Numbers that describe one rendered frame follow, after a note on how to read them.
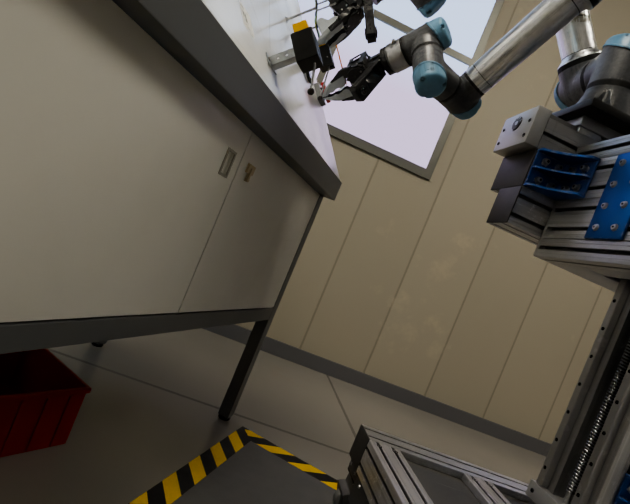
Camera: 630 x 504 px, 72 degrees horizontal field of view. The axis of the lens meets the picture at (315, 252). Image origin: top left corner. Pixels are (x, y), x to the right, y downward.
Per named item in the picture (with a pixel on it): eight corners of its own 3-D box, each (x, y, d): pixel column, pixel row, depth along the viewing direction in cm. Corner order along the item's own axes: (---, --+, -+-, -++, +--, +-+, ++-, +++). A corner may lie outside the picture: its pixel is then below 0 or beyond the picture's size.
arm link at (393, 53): (410, 71, 110) (396, 43, 106) (394, 79, 113) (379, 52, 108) (412, 58, 115) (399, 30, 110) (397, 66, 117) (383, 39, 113)
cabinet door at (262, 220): (275, 308, 139) (322, 195, 139) (181, 314, 87) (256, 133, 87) (268, 305, 140) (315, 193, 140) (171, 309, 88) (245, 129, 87)
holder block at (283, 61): (275, 100, 83) (324, 83, 80) (263, 43, 85) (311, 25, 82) (283, 110, 87) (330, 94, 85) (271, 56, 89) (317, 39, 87)
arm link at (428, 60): (462, 95, 102) (457, 62, 107) (435, 68, 96) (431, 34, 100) (434, 112, 108) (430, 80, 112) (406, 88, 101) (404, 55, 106)
